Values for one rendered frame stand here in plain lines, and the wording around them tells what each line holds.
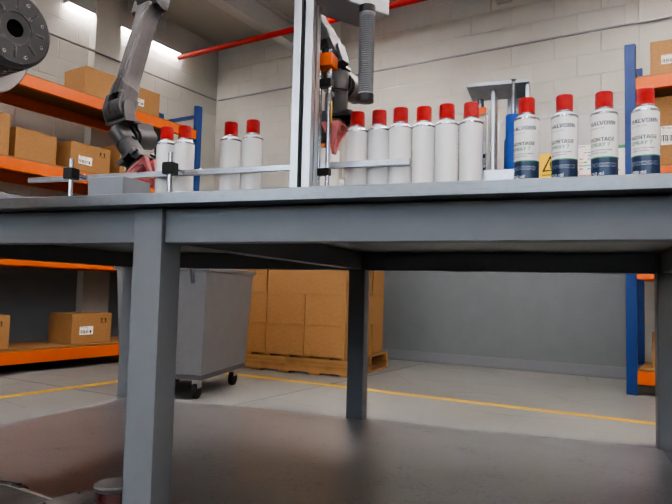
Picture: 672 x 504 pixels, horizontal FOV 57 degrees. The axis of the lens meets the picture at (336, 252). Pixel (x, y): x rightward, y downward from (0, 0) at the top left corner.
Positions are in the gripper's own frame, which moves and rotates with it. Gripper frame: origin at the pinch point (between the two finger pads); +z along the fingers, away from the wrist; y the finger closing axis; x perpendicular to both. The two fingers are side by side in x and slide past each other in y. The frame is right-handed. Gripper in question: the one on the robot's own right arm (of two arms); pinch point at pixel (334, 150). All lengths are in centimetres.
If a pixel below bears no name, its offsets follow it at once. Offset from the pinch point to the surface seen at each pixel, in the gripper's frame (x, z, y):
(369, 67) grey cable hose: 17.1, -13.3, -13.9
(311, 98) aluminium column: 22.6, -5.7, -3.2
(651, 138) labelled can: 8, 2, -69
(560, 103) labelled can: 7, -6, -52
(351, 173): 8.2, 7.5, -7.6
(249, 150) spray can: 8.8, 1.1, 18.6
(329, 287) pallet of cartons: -318, 30, 123
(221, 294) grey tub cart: -201, 38, 151
